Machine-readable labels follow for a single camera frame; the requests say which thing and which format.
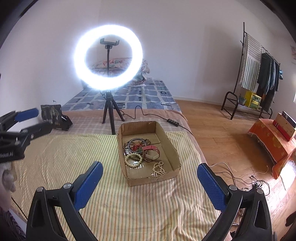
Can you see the red green charm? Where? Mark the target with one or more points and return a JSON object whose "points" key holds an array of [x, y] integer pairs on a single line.
{"points": [[137, 148]]}

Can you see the orange covered low table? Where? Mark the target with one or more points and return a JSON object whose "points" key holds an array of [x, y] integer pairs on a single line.
{"points": [[280, 149]]}

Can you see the left hand white glove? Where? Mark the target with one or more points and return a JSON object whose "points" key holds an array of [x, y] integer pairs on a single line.
{"points": [[8, 176]]}

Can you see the striped hanging towel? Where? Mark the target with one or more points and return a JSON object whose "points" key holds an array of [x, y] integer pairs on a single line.
{"points": [[251, 61]]}

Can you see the small green pot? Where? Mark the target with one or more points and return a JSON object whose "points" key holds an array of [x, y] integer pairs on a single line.
{"points": [[241, 100]]}

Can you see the yellow box on rack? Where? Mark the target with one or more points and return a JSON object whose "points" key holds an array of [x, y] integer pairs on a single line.
{"points": [[252, 100]]}

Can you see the black clothes rack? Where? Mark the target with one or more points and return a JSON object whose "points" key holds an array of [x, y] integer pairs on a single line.
{"points": [[231, 104]]}

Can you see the white ring light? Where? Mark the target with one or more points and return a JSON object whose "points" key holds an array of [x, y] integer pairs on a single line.
{"points": [[106, 83]]}

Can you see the black tripod stand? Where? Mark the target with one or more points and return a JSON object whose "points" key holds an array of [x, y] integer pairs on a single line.
{"points": [[110, 105]]}

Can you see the dark hanging clothes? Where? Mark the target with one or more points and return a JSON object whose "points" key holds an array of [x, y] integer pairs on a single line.
{"points": [[268, 81]]}

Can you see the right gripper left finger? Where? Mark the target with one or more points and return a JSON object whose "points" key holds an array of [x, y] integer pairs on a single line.
{"points": [[43, 222]]}

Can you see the black printed bag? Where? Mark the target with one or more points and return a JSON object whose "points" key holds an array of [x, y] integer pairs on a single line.
{"points": [[54, 115]]}

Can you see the red strap wristwatch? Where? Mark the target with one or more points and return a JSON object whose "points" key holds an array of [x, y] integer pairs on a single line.
{"points": [[150, 153]]}

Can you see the cardboard and red boxes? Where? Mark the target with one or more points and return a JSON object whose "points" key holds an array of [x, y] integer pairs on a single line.
{"points": [[285, 124]]}

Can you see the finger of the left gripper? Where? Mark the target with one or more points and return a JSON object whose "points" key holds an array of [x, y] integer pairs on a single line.
{"points": [[37, 130], [10, 119]]}

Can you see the yellow striped cloth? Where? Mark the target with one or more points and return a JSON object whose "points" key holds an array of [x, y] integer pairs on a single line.
{"points": [[174, 209]]}

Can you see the floral folded quilt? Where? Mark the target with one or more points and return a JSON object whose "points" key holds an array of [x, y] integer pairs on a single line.
{"points": [[117, 66]]}

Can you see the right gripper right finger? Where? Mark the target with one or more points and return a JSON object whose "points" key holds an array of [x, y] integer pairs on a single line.
{"points": [[256, 222]]}

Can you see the cardboard tray box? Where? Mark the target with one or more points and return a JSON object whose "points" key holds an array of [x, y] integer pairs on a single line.
{"points": [[135, 169]]}

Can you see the blue patterned bedsheet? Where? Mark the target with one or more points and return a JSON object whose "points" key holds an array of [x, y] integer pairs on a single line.
{"points": [[152, 95]]}

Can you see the black phone holder clamp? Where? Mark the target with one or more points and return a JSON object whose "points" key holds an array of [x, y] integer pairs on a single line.
{"points": [[108, 44]]}

